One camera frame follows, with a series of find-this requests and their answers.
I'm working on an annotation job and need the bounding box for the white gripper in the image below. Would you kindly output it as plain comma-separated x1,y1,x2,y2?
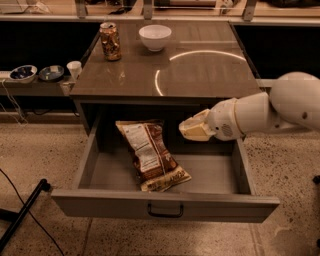
179,98,244,141

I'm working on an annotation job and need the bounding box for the brown chip bag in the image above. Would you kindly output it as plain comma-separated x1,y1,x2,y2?
116,120,191,192

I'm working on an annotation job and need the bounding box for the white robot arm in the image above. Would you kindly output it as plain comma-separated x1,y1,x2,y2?
179,72,320,141

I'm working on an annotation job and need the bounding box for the grey cabinet with counter top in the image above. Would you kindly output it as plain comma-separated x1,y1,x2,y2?
71,21,260,132

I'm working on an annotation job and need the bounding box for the open grey top drawer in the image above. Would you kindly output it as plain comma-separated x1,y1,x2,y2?
52,114,279,223

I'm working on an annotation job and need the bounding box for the white bowl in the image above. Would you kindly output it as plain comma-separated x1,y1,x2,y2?
139,24,172,52

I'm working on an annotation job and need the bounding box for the patterned drink can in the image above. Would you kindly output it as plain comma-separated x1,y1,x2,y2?
99,22,121,61

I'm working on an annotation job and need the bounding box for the small white paper cup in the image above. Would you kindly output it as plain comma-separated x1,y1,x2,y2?
67,61,82,80

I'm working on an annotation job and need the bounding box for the dark blue plate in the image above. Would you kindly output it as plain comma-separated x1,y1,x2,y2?
38,65,64,82

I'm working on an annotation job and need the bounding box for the low grey side shelf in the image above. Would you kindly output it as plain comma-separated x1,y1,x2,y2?
0,71,74,97

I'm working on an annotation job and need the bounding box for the blue patterned bowl left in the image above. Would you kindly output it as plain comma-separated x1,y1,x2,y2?
9,65,37,83

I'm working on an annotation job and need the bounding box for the black stand leg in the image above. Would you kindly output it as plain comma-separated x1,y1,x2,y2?
0,179,51,252

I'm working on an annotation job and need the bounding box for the black drawer handle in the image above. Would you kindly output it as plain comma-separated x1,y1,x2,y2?
147,203,184,219

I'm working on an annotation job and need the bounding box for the white cable on left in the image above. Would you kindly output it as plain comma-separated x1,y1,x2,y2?
0,79,28,126

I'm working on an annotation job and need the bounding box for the black floor cable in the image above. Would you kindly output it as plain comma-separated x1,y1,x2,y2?
0,169,65,256

